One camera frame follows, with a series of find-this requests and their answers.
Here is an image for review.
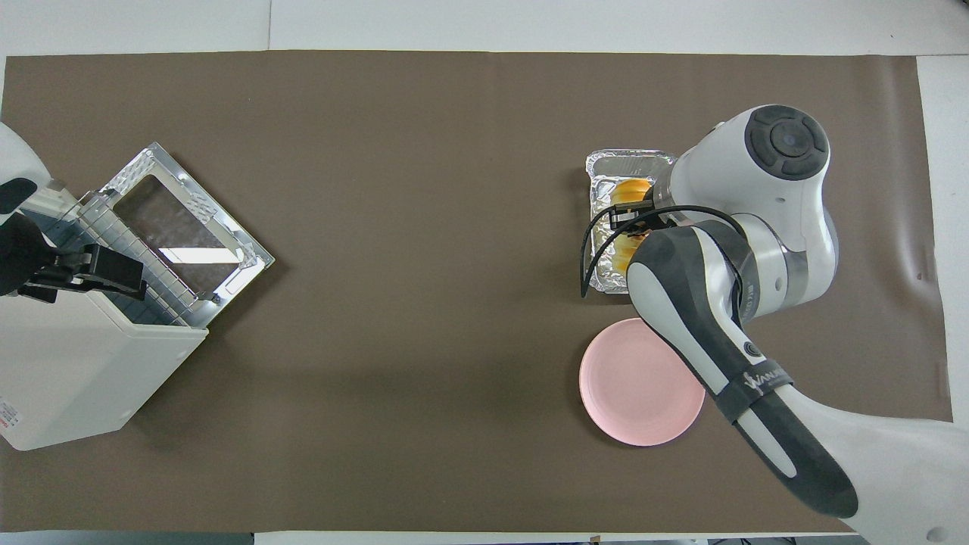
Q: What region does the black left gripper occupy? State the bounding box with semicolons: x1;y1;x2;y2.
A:
0;214;148;300

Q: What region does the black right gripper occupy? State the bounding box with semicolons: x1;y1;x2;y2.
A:
610;200;656;228

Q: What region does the golden ridged bread loaf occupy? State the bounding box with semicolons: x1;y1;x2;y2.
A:
612;179;653;275

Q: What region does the aluminium foil baking tray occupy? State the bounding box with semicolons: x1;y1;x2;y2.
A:
586;149;677;294

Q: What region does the cream toaster oven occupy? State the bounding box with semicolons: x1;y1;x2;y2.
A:
0;142;276;452

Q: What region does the glass oven door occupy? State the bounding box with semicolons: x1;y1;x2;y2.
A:
97;142;276;307

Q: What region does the pink round plate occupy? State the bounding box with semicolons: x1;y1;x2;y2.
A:
579;318;706;446

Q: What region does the brown table mat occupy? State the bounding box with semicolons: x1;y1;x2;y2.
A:
0;51;953;533

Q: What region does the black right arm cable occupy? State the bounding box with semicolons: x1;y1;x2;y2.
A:
580;204;746;304

